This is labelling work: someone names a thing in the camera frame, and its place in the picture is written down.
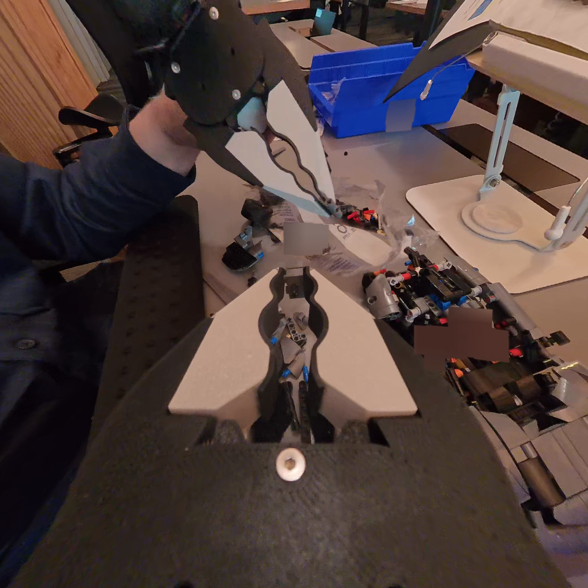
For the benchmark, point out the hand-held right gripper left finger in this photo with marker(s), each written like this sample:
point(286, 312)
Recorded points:
point(225, 363)

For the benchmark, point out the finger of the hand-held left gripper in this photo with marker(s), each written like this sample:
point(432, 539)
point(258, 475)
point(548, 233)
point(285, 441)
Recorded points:
point(262, 160)
point(298, 133)

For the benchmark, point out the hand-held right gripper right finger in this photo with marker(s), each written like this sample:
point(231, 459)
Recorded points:
point(363, 363)

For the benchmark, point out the blue lego pin grey connector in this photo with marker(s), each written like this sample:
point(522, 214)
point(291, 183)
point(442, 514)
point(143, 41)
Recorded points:
point(294, 367)

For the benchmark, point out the small grey lego connector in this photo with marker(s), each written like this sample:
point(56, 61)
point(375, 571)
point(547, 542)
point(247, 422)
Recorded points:
point(331, 207)

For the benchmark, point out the dark grey lego block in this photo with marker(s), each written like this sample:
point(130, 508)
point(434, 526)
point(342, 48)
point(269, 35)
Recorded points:
point(294, 285)

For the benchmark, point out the plastic bag of lego parts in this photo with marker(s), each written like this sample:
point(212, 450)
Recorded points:
point(363, 248)

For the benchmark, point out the lego car chassis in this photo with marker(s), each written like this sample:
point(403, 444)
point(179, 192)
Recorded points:
point(459, 298)

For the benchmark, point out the person's left forearm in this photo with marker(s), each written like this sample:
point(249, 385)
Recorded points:
point(82, 197)

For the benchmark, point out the grey lego assembly black plate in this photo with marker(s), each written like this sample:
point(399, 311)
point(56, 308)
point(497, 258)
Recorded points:
point(241, 252)

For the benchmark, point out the person's left hand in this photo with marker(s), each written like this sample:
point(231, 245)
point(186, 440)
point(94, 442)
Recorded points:
point(165, 133)

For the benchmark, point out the blue plastic bin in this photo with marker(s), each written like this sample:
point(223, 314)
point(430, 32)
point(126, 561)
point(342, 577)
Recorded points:
point(358, 101)

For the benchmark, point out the black mesh office chair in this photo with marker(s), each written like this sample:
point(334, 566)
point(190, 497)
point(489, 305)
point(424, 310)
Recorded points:
point(119, 46)

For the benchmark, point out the person's dark blue jacket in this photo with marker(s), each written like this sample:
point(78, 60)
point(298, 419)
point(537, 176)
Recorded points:
point(36, 367)

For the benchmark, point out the white book stand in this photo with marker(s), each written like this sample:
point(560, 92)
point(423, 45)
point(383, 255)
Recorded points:
point(528, 271)

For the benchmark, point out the wooden post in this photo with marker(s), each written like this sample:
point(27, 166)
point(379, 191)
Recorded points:
point(36, 69)

